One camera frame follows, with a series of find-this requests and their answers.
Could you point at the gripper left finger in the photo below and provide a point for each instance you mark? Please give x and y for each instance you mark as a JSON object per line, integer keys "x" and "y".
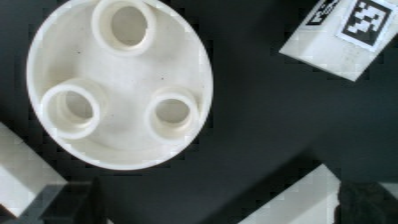
{"x": 71, "y": 204}

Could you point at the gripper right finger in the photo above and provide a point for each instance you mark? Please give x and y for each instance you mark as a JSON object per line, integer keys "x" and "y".
{"x": 367, "y": 204}

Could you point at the white round stool seat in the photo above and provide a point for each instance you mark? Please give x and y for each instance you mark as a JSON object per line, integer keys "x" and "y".
{"x": 120, "y": 81}

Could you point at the white stool leg with tag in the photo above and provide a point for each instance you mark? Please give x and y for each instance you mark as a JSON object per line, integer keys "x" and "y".
{"x": 344, "y": 35}

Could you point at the white L-shaped obstacle wall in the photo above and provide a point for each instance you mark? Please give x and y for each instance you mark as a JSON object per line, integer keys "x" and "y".
{"x": 28, "y": 174}

